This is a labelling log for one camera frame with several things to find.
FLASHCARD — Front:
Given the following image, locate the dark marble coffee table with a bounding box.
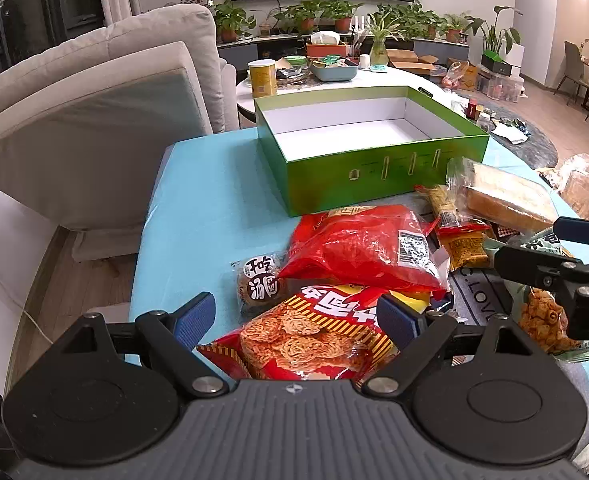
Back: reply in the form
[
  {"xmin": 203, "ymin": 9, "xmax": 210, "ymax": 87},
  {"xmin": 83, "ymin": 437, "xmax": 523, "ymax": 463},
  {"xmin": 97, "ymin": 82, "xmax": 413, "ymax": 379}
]
[{"xmin": 457, "ymin": 90, "xmax": 559, "ymax": 169}]

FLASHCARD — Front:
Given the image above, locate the bread bag on side table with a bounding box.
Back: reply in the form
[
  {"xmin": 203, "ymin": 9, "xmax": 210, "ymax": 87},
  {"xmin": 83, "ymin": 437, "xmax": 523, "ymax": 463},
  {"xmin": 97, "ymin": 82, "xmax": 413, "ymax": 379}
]
[{"xmin": 537, "ymin": 153, "xmax": 589, "ymax": 220}]

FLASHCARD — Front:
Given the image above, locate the glass vase with plant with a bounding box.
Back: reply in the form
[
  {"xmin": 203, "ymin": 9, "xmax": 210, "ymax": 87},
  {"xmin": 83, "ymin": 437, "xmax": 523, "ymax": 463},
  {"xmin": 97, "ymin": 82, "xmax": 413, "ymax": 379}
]
[{"xmin": 368, "ymin": 11, "xmax": 403, "ymax": 67}]

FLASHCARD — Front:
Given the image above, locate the large red snack bag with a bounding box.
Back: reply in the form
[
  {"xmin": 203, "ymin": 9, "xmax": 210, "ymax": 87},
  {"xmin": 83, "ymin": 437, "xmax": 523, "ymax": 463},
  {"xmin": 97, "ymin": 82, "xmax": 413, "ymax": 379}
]
[{"xmin": 279, "ymin": 205, "xmax": 447, "ymax": 298}]

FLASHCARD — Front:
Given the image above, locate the small yellow snack packet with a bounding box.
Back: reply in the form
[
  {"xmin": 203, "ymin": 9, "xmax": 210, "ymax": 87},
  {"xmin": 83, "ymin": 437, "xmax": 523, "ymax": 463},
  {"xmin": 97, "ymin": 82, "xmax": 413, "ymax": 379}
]
[{"xmin": 436, "ymin": 224, "xmax": 494, "ymax": 271}]

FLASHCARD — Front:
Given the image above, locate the cardboard box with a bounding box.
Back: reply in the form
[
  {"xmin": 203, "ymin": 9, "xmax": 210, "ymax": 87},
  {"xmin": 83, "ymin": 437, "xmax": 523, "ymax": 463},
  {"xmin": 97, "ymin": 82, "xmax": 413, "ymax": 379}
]
[{"xmin": 387, "ymin": 49, "xmax": 439, "ymax": 75}]

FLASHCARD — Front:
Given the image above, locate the biscuit roll clear pack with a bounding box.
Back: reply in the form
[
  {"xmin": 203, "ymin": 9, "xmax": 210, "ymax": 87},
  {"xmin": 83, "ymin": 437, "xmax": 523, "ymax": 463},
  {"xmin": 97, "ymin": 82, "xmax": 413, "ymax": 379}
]
[{"xmin": 415, "ymin": 184, "xmax": 461, "ymax": 228}]

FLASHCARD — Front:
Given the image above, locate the blue plastic tray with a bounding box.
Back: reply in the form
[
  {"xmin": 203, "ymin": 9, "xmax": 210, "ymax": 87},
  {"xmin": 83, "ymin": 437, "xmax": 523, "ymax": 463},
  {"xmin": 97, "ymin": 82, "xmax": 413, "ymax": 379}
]
[{"xmin": 309, "ymin": 60, "xmax": 358, "ymax": 82}]

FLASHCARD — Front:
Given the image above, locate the lobster cracker snack bag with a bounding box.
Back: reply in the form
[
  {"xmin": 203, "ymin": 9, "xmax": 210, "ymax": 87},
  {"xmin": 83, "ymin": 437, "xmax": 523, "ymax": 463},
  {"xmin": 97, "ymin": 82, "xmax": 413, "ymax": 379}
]
[{"xmin": 196, "ymin": 284, "xmax": 432, "ymax": 384}]

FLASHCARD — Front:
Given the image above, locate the blue grey table mat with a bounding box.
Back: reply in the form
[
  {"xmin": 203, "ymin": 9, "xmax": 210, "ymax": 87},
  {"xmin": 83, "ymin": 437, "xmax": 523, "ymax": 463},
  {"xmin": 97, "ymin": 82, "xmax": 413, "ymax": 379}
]
[{"xmin": 127, "ymin": 127, "xmax": 589, "ymax": 470}]

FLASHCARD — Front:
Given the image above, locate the orange tissue box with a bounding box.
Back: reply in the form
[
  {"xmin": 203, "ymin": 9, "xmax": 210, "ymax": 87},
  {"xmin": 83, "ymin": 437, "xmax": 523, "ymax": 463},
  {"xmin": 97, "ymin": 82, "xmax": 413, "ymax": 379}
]
[{"xmin": 306, "ymin": 30, "xmax": 349, "ymax": 58}]

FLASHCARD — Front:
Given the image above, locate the beige sofa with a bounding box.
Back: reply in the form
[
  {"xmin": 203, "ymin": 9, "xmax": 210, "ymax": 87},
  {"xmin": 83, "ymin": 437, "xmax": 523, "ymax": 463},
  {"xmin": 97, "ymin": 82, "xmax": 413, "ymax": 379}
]
[{"xmin": 0, "ymin": 3, "xmax": 239, "ymax": 261}]

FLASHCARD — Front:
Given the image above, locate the sliced bread clear bag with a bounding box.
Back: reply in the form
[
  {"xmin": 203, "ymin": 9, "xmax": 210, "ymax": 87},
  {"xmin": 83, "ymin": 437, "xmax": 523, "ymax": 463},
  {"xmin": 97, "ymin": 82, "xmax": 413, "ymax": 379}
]
[{"xmin": 446, "ymin": 157, "xmax": 559, "ymax": 234}]

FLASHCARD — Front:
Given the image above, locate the green gift box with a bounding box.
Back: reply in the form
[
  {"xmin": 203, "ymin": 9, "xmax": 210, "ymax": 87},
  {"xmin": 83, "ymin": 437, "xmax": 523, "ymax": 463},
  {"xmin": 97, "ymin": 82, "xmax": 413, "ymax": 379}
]
[{"xmin": 254, "ymin": 86, "xmax": 489, "ymax": 217}]

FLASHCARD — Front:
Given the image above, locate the green chips snack bag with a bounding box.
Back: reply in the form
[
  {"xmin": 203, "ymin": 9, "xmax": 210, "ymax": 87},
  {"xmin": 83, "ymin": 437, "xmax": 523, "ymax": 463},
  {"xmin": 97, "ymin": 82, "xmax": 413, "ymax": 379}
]
[{"xmin": 503, "ymin": 228, "xmax": 589, "ymax": 363}]

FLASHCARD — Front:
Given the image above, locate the dining chair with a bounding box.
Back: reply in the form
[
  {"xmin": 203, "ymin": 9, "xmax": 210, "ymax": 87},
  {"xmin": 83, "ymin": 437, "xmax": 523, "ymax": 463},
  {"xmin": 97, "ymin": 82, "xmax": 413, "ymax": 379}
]
[{"xmin": 555, "ymin": 41, "xmax": 589, "ymax": 103}]

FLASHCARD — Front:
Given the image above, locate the yellow cylindrical can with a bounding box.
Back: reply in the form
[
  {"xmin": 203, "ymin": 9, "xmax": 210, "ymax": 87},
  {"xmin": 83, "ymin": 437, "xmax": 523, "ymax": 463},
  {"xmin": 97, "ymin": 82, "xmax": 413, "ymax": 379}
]
[{"xmin": 249, "ymin": 58, "xmax": 277, "ymax": 99}]

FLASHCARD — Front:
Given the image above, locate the round pastry brown label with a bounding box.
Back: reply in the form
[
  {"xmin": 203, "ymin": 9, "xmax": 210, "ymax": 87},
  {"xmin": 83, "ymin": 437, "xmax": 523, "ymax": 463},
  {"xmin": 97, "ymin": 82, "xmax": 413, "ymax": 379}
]
[{"xmin": 232, "ymin": 252, "xmax": 288, "ymax": 314}]

